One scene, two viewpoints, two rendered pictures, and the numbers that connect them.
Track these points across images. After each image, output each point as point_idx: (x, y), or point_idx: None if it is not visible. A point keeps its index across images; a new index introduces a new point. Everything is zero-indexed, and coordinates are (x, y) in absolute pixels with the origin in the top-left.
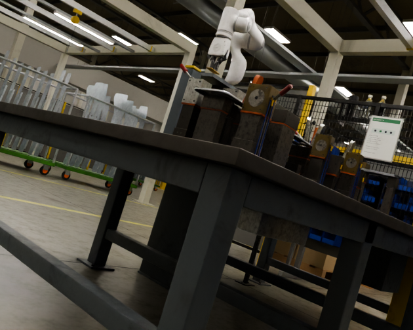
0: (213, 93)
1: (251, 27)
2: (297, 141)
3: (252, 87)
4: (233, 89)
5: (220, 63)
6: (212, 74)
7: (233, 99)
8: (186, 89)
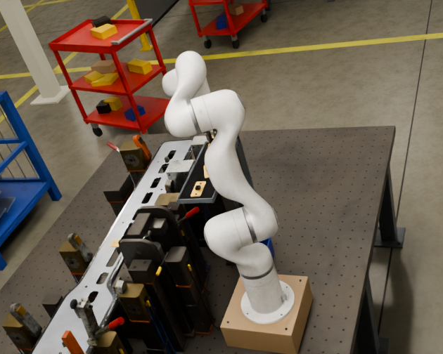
0: (181, 147)
1: (164, 90)
2: (110, 258)
3: None
4: (178, 161)
5: (204, 134)
6: (206, 142)
7: (163, 154)
8: None
